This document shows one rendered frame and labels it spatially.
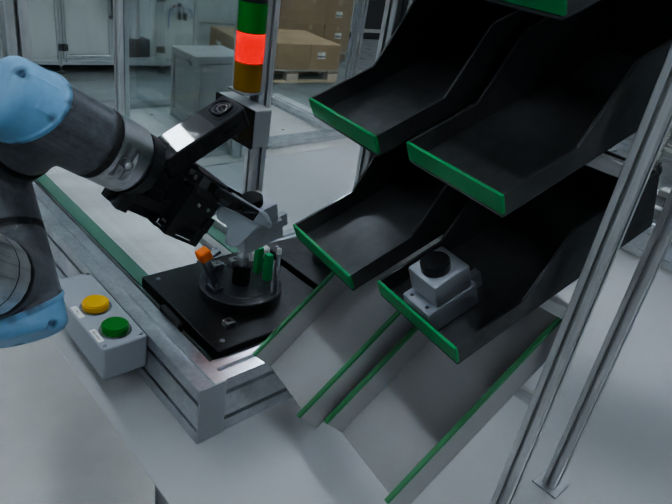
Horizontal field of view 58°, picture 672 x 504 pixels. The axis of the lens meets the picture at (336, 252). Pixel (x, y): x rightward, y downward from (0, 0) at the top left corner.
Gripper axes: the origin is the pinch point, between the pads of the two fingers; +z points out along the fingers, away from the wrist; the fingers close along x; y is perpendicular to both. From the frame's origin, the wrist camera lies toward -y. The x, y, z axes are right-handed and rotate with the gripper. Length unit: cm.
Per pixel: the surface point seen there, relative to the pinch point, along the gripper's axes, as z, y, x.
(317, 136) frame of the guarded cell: 103, -23, -90
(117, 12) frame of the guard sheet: 17, -14, -88
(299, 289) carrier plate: 27.7, 9.4, -6.2
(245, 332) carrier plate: 14.7, 17.8, -0.7
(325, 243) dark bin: 1.2, -1.9, 11.7
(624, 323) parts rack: 23.1, -15.0, 40.8
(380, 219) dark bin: 4.6, -8.2, 14.1
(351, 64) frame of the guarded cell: 98, -50, -93
